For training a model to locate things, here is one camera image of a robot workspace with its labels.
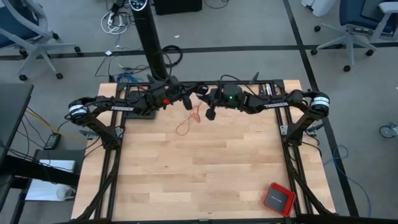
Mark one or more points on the blue grey office chair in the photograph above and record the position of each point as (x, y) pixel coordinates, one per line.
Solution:
(351, 34)
(28, 34)

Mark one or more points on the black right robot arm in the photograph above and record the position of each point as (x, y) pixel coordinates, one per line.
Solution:
(280, 102)

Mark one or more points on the black floor box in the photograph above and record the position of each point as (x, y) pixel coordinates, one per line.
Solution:
(177, 6)

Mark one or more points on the clear plastic cup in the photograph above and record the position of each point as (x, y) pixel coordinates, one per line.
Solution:
(66, 193)

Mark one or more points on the silver hand tool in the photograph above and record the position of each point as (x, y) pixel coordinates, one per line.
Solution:
(269, 88)

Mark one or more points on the black desk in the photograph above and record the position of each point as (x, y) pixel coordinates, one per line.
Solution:
(12, 115)

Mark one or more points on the black desk frame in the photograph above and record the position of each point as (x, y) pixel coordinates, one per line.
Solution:
(31, 169)

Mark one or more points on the white sheet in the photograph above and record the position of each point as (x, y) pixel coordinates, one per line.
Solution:
(40, 189)

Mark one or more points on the white box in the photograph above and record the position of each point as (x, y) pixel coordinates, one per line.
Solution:
(57, 166)

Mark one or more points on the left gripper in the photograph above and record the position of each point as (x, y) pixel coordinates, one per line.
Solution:
(155, 96)

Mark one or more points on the black power adapter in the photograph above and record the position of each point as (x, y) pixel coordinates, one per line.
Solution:
(52, 141)

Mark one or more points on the black control box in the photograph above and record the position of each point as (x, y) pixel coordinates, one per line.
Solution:
(140, 115)

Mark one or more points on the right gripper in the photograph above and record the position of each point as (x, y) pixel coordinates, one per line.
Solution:
(233, 93)

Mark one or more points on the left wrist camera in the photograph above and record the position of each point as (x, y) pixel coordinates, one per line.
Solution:
(174, 83)

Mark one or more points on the grey caster wheel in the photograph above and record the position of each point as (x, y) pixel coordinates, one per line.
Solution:
(388, 130)

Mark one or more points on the red and black square case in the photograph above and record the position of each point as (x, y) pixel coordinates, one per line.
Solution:
(280, 200)

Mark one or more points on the black tower fan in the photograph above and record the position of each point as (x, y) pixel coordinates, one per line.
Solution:
(149, 37)

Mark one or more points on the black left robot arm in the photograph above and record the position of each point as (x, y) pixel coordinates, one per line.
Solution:
(102, 104)

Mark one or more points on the white bin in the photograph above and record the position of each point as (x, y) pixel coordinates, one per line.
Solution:
(318, 6)

